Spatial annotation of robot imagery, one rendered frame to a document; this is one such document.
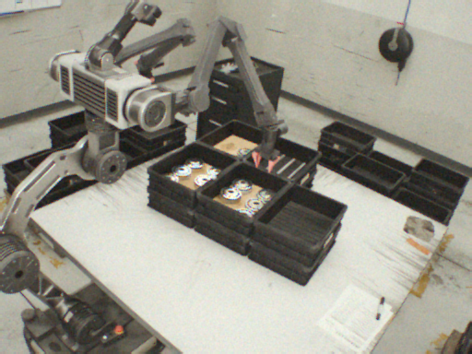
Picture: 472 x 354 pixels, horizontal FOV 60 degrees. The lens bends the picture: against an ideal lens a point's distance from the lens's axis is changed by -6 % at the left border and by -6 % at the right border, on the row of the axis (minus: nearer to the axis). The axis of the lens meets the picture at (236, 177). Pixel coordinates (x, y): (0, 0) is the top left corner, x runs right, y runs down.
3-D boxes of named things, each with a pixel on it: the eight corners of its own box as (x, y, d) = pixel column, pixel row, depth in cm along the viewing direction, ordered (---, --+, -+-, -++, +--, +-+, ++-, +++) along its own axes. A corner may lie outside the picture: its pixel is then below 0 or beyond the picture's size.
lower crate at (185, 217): (191, 231, 207) (193, 212, 200) (145, 206, 218) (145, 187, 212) (235, 195, 236) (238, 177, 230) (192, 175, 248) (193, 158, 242)
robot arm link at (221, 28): (206, 14, 168) (223, 5, 161) (228, 34, 177) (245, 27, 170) (171, 109, 153) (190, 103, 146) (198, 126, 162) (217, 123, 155)
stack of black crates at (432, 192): (449, 224, 336) (470, 178, 313) (439, 241, 315) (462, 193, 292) (405, 203, 356) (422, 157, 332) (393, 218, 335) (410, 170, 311)
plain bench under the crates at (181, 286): (265, 519, 161) (303, 449, 124) (46, 309, 239) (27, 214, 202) (407, 309, 272) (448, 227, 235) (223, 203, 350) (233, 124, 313)
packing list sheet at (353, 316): (363, 358, 155) (364, 357, 155) (313, 325, 167) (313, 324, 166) (395, 309, 178) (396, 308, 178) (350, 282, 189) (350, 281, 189)
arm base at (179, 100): (154, 117, 150) (155, 84, 143) (171, 111, 155) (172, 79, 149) (171, 125, 145) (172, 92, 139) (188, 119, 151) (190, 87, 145)
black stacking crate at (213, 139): (238, 179, 231) (241, 160, 225) (194, 159, 243) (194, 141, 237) (272, 152, 261) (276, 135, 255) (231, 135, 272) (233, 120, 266)
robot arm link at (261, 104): (215, 33, 172) (234, 25, 165) (223, 29, 176) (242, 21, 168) (255, 126, 187) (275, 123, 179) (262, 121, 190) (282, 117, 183)
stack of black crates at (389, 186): (388, 222, 328) (407, 173, 304) (372, 241, 307) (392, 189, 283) (344, 200, 348) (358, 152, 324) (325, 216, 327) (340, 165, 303)
